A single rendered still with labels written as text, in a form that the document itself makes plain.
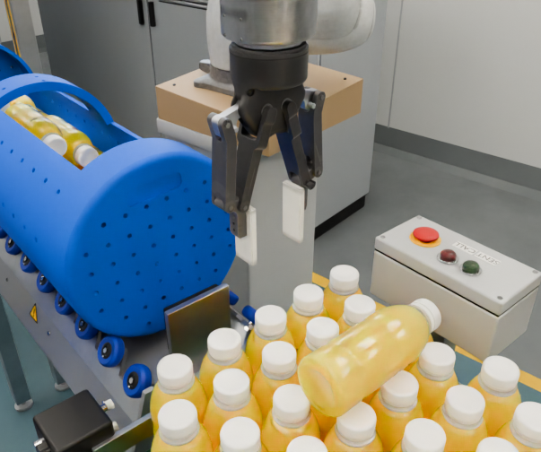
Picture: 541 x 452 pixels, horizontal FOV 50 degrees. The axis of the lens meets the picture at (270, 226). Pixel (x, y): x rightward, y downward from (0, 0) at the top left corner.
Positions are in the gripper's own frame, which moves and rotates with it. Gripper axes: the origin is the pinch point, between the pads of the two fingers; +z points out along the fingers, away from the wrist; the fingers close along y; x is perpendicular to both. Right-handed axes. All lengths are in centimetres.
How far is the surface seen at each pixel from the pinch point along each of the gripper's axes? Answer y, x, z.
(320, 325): -3.4, 5.3, 12.8
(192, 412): 15.8, 6.4, 12.7
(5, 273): 16, -60, 32
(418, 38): -256, -168, 47
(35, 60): -31, -158, 19
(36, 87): 3, -59, -2
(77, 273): 15.8, -19.0, 9.3
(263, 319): 1.2, 0.0, 12.8
